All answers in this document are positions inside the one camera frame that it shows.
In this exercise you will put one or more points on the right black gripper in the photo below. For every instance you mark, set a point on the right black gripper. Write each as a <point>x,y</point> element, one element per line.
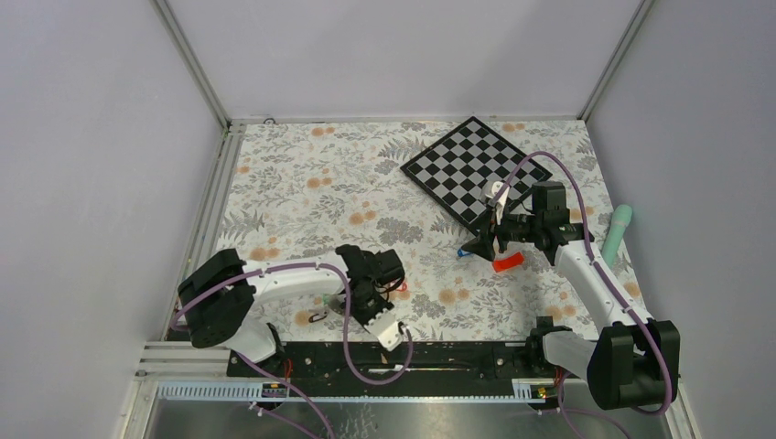
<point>482,245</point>

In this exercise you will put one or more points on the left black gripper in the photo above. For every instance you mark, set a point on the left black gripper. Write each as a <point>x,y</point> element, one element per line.
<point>382,304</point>

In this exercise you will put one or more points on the black key tag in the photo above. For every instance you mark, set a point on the black key tag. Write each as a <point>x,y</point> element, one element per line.
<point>314,318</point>

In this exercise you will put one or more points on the large grey metal keyring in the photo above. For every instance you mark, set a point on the large grey metal keyring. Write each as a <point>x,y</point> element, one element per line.
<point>336,309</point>

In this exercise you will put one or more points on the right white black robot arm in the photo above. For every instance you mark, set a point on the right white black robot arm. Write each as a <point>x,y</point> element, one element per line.
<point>634,361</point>

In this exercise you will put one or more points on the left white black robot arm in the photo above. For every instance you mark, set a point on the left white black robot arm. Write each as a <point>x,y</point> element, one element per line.
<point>217,298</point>

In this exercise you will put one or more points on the red plastic block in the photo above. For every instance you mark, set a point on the red plastic block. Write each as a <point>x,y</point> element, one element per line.
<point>508,263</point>

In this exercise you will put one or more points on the black white checkerboard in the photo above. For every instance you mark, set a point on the black white checkerboard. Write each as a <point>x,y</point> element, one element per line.
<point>454,169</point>

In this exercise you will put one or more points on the floral table mat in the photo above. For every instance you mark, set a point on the floral table mat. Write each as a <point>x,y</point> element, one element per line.
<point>301,190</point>

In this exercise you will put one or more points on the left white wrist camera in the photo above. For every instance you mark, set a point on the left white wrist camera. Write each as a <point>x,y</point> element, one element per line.
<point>386,328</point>

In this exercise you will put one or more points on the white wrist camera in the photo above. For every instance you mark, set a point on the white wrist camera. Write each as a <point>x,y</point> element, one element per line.
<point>495,196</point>
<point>386,328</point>

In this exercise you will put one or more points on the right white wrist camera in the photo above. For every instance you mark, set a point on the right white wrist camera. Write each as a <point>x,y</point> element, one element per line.
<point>495,196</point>

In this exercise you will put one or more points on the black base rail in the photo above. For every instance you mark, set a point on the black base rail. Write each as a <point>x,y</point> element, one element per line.
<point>370,364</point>

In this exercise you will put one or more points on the mint green cylinder handle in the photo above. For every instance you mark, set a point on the mint green cylinder handle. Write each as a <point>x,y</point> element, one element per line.
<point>619,222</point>

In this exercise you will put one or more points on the white slotted cable duct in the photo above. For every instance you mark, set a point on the white slotted cable duct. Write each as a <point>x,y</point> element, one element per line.
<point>411,388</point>

